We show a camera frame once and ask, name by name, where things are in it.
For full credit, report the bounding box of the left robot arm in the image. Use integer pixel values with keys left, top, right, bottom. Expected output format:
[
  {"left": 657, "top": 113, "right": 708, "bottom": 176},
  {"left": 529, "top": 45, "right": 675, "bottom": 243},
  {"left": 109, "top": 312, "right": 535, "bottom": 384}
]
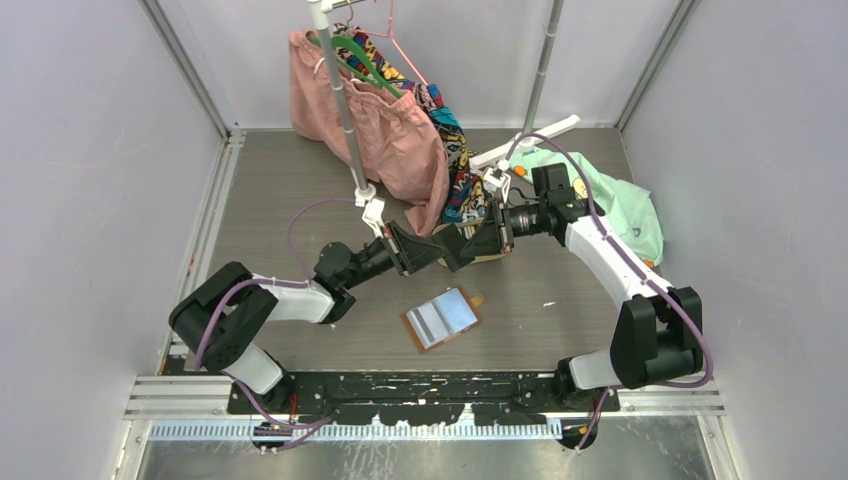
[{"left": 168, "top": 222, "right": 449, "bottom": 413}]

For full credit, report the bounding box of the beige oval card tray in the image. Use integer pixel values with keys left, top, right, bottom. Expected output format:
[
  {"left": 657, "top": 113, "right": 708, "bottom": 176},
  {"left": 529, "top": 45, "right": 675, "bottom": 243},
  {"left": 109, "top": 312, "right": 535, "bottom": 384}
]
[{"left": 432, "top": 218, "right": 505, "bottom": 264}]

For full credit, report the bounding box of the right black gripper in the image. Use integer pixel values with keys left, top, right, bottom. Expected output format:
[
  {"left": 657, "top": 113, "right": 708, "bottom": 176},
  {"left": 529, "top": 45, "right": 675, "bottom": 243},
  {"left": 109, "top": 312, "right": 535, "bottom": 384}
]
[{"left": 460, "top": 197, "right": 547, "bottom": 259}]

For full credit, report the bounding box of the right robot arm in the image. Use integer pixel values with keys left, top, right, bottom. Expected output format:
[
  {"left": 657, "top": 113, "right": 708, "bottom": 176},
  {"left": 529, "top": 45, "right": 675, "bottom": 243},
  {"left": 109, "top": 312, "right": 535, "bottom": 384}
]
[{"left": 432, "top": 164, "right": 707, "bottom": 411}]

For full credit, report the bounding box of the brown leather card holder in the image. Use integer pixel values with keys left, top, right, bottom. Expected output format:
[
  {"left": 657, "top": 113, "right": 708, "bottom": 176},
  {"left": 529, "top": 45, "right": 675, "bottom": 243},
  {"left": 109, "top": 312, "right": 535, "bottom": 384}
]
[{"left": 401, "top": 286, "right": 483, "bottom": 354}]

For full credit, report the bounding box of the pink skirt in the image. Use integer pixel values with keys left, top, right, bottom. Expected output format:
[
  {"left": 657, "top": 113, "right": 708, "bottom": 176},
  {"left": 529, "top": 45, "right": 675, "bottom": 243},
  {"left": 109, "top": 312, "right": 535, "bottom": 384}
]
[{"left": 289, "top": 30, "right": 449, "bottom": 236}]

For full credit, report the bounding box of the white clothes rack left post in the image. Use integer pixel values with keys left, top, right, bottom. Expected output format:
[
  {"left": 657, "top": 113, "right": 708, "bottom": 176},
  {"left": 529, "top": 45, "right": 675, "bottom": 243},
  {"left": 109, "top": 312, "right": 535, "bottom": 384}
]
[{"left": 307, "top": 0, "right": 380, "bottom": 209}]

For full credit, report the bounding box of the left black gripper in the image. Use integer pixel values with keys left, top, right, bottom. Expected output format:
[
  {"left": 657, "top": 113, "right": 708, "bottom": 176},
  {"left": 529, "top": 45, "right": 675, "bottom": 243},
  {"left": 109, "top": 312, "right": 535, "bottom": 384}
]
[{"left": 341, "top": 220, "right": 448, "bottom": 290}]

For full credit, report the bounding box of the white clothes rack right post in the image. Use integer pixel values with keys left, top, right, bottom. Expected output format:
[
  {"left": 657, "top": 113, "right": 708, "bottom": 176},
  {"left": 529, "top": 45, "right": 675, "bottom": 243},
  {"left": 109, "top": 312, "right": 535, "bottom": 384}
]
[{"left": 469, "top": 0, "right": 565, "bottom": 173}]

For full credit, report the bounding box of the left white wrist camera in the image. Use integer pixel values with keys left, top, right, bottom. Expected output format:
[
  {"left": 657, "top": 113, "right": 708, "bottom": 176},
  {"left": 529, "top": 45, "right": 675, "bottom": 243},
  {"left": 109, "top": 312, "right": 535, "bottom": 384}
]
[{"left": 361, "top": 196, "right": 385, "bottom": 238}]

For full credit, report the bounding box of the pink wire hanger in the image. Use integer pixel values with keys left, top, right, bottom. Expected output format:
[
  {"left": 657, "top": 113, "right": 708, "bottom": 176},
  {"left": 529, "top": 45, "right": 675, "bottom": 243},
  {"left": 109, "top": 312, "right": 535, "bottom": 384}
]
[{"left": 361, "top": 0, "right": 431, "bottom": 85}]

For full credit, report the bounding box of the colourful comic print garment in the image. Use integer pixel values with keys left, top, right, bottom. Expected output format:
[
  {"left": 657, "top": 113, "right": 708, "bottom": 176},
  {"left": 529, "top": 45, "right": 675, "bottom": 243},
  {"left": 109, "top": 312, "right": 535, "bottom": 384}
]
[{"left": 333, "top": 23, "right": 486, "bottom": 237}]

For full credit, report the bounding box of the white clothes rack post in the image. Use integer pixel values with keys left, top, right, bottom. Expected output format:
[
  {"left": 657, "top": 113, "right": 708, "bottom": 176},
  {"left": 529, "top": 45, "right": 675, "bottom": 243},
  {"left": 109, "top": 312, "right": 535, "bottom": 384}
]
[
  {"left": 307, "top": 0, "right": 380, "bottom": 209},
  {"left": 469, "top": 0, "right": 565, "bottom": 173}
]

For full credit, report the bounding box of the mint cartoon print cloth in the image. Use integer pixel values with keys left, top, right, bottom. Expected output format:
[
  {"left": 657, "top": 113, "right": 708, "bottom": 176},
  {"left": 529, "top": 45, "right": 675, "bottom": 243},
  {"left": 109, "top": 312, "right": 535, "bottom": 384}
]
[{"left": 510, "top": 147, "right": 664, "bottom": 267}]

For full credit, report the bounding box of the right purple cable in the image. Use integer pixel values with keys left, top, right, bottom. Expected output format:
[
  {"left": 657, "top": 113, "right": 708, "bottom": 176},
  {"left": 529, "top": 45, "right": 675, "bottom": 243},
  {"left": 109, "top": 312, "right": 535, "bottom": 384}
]
[{"left": 504, "top": 133, "right": 715, "bottom": 454}]

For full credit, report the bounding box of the green clothes hanger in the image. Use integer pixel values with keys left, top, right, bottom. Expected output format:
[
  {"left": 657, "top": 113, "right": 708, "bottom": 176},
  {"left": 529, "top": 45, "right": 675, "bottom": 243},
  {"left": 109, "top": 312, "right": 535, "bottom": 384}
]
[{"left": 330, "top": 35, "right": 403, "bottom": 98}]

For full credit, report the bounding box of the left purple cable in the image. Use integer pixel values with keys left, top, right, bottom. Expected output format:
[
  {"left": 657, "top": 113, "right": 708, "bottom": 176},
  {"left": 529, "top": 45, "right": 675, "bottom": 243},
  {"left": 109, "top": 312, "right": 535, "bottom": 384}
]
[{"left": 193, "top": 197, "right": 364, "bottom": 452}]

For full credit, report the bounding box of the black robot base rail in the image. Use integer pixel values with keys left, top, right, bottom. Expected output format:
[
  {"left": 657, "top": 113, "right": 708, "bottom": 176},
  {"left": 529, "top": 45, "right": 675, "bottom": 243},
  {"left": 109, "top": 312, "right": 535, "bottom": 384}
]
[{"left": 260, "top": 371, "right": 619, "bottom": 426}]

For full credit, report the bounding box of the purple cable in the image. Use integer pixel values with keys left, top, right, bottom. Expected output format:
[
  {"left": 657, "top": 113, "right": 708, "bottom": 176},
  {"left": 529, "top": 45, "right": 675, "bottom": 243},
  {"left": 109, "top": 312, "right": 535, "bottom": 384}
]
[
  {"left": 504, "top": 133, "right": 715, "bottom": 454},
  {"left": 193, "top": 197, "right": 364, "bottom": 452}
]

